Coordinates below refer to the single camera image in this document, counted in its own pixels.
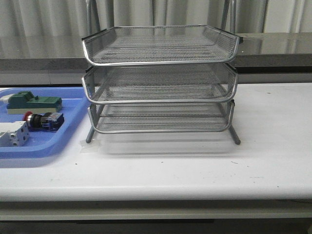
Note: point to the red emergency stop button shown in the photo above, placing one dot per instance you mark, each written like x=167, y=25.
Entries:
x=49, y=121

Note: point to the clear tape patch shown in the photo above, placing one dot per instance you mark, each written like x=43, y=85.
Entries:
x=92, y=147

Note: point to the silver mesh top tray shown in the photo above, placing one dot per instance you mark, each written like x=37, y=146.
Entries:
x=174, y=44

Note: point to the blue plastic tray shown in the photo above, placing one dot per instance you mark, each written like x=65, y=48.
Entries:
x=43, y=143

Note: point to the green terminal block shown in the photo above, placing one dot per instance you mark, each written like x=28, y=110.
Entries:
x=23, y=101

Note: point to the white component in tray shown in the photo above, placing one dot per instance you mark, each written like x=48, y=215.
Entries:
x=5, y=99

